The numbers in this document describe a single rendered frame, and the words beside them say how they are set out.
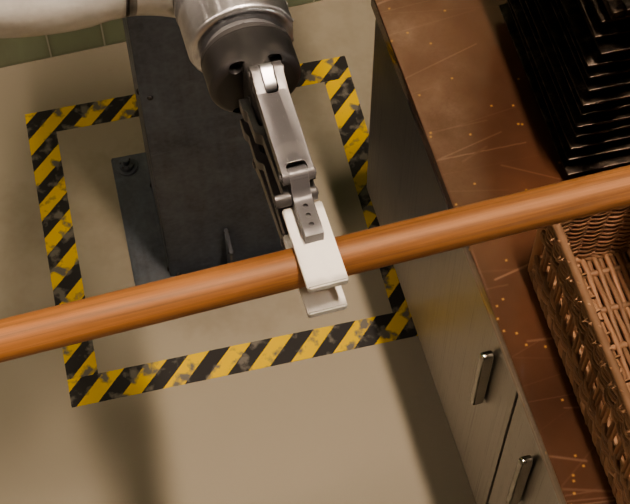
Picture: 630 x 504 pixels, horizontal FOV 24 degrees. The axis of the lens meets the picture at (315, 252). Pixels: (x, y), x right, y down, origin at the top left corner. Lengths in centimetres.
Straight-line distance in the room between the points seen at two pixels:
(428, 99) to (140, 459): 76
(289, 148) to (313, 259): 8
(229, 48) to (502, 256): 74
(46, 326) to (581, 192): 40
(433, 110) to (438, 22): 15
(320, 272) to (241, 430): 129
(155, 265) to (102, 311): 141
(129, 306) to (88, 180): 154
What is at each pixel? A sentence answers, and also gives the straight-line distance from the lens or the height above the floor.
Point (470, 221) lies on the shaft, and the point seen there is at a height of 121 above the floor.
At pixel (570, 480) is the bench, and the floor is 58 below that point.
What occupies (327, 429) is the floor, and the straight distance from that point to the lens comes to 231.
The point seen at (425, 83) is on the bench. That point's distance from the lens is 194.
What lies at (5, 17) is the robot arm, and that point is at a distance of 119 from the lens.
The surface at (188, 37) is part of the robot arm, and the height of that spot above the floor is 121.
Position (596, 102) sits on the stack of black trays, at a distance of 174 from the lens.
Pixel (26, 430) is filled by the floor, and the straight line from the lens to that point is 235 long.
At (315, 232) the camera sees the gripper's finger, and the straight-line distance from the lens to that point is 104.
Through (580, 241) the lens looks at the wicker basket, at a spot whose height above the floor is 63.
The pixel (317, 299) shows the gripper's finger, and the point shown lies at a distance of 107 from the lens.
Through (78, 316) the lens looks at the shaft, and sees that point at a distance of 104.
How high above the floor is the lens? 211
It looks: 59 degrees down
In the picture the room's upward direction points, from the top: straight up
